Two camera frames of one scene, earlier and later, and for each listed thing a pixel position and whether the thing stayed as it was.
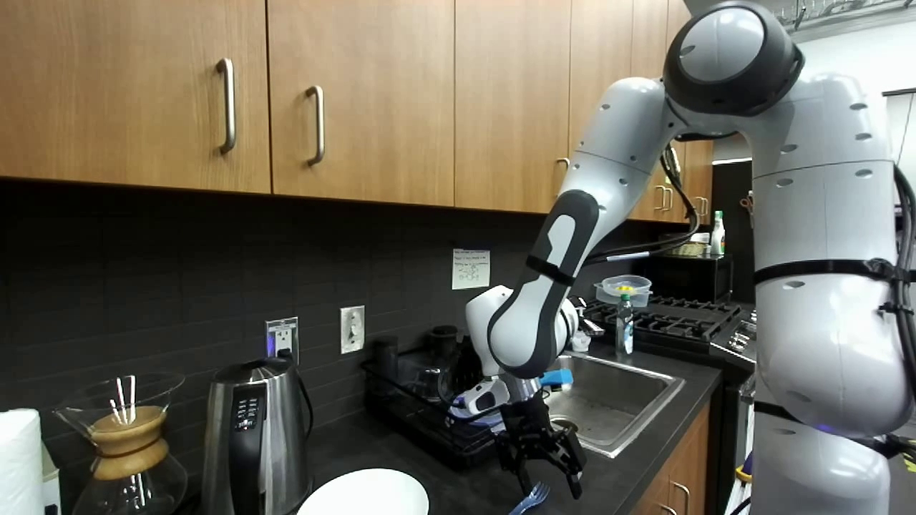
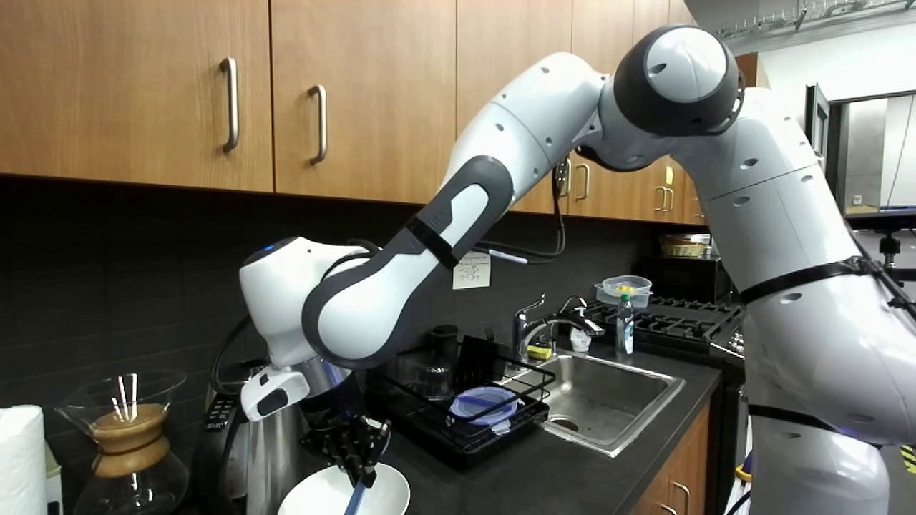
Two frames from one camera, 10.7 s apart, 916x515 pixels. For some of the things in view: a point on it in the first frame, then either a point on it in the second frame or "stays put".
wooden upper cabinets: (457, 104) stays put
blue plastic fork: (533, 498) to (355, 498)
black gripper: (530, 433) to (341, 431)
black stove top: (719, 322) stays put
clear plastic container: (624, 289) stays put
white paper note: (470, 266) stays put
